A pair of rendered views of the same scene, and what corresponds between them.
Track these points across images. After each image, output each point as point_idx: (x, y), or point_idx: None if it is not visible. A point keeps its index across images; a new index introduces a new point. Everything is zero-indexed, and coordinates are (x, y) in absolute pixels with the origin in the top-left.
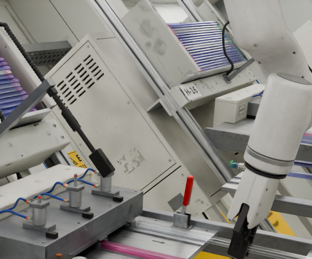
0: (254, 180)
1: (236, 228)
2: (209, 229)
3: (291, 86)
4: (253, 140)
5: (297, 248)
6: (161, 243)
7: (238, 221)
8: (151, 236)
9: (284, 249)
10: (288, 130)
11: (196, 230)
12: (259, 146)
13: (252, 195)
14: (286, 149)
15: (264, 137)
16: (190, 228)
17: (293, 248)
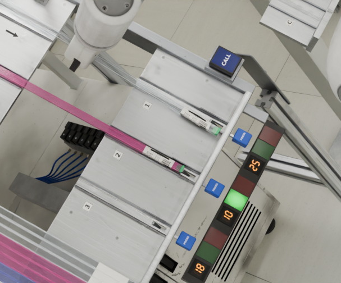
0: (82, 51)
1: (72, 69)
2: (68, 0)
3: (102, 21)
4: (77, 25)
5: (146, 42)
6: (13, 36)
7: (73, 65)
8: (6, 19)
9: (135, 37)
10: (107, 38)
11: (53, 4)
12: (82, 35)
13: (81, 58)
14: (108, 43)
15: (85, 34)
16: (49, 0)
17: (142, 40)
